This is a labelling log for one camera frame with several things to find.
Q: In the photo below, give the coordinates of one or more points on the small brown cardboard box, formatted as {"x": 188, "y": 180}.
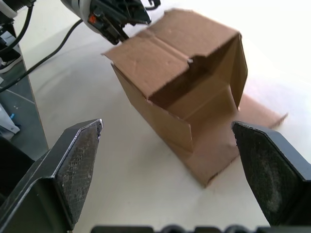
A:
{"x": 179, "y": 80}

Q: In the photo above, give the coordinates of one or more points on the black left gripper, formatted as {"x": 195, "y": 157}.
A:
{"x": 114, "y": 9}

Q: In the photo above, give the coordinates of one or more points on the dark rounded object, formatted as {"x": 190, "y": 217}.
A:
{"x": 12, "y": 165}

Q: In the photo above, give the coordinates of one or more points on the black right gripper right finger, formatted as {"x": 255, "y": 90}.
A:
{"x": 267, "y": 165}

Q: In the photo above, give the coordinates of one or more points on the black and white sneaker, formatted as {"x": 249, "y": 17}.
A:
{"x": 9, "y": 61}

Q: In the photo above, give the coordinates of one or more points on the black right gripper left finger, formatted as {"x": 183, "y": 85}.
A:
{"x": 73, "y": 165}

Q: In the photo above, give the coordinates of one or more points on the white and blue packet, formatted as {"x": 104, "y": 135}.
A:
{"x": 8, "y": 123}

